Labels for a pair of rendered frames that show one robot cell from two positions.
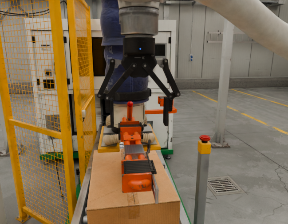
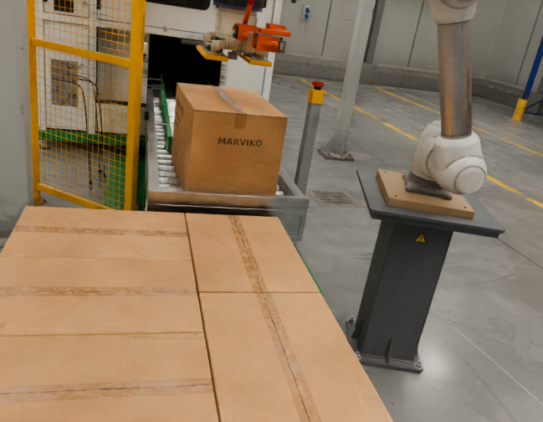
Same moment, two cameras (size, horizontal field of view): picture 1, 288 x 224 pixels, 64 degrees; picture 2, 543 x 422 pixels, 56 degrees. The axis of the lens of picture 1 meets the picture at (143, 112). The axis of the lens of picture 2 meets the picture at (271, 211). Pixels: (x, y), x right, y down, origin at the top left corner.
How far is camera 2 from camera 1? 1.26 m
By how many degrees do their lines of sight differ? 13
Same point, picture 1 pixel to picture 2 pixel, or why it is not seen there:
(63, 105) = (139, 16)
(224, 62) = (362, 14)
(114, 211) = (222, 116)
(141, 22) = not seen: outside the picture
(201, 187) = (307, 148)
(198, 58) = (320, 17)
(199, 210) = (299, 179)
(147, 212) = (254, 124)
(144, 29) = not seen: outside the picture
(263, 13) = not seen: outside the picture
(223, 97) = (353, 74)
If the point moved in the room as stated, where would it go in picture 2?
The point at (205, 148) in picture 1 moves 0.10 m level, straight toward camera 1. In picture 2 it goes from (317, 96) to (316, 99)
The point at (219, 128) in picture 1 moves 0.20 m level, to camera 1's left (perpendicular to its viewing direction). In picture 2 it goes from (341, 127) to (322, 126)
